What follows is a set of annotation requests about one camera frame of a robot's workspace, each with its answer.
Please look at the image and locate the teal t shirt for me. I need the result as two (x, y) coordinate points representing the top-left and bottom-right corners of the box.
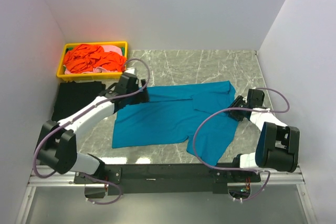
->
(112, 81), (238, 166)

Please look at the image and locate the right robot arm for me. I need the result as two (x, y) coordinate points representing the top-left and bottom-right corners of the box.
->
(227, 89), (300, 182)

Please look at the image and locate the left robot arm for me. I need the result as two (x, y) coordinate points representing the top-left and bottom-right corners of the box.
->
(34, 72), (149, 183)

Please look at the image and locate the orange t shirt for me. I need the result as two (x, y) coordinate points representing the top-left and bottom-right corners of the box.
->
(64, 44), (128, 74)

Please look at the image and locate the black folded t shirt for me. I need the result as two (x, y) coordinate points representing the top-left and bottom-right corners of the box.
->
(51, 81), (106, 122)

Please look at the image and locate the green garment in bin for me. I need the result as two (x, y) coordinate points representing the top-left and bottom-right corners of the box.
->
(65, 46), (125, 55)

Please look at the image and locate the black base beam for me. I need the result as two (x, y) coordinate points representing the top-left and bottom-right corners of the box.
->
(73, 163), (262, 196)

